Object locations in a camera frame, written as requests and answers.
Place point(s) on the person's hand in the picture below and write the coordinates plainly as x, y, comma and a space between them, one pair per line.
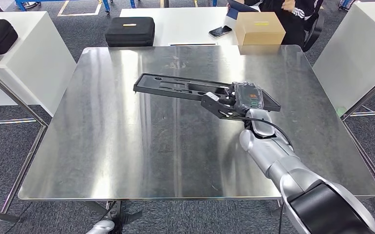
288, 5

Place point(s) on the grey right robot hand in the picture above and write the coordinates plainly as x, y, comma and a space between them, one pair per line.
247, 97

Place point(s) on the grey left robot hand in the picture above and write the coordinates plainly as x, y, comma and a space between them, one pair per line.
127, 218

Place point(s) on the black plastic plate bracket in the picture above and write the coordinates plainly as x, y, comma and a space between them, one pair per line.
148, 84

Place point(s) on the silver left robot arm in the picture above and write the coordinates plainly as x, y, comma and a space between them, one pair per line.
100, 227

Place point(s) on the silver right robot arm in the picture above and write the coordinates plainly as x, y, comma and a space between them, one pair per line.
271, 151

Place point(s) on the person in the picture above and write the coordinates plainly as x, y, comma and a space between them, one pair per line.
295, 32

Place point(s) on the black office chair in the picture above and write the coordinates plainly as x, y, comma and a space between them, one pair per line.
316, 29

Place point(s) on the brown cardboard box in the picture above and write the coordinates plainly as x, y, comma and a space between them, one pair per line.
258, 34

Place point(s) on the dark blue tablet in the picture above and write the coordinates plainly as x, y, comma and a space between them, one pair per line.
239, 8

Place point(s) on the black smartphone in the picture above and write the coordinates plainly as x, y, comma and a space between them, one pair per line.
220, 31

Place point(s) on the white desk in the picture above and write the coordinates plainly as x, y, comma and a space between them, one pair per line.
39, 58
181, 22
352, 48

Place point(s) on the black zip case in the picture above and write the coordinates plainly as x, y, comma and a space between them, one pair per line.
129, 35

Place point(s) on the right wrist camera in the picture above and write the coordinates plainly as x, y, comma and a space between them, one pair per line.
211, 97

